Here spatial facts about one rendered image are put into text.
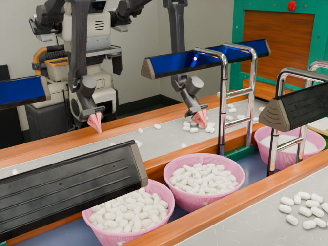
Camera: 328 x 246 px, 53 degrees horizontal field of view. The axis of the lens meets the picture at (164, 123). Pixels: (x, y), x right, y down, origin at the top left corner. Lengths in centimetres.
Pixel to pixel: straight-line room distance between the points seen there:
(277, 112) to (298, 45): 95
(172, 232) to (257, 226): 24
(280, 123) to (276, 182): 37
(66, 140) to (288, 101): 93
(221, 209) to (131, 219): 26
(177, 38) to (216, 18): 168
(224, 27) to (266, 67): 134
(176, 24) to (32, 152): 80
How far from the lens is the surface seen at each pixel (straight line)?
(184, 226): 91
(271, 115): 79
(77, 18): 132
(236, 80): 197
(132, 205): 102
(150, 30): 378
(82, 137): 143
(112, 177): 53
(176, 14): 151
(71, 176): 52
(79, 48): 136
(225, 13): 309
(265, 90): 176
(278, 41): 176
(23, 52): 320
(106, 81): 192
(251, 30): 188
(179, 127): 153
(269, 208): 104
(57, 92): 209
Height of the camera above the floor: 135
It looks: 23 degrees down
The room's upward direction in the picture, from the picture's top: 2 degrees counter-clockwise
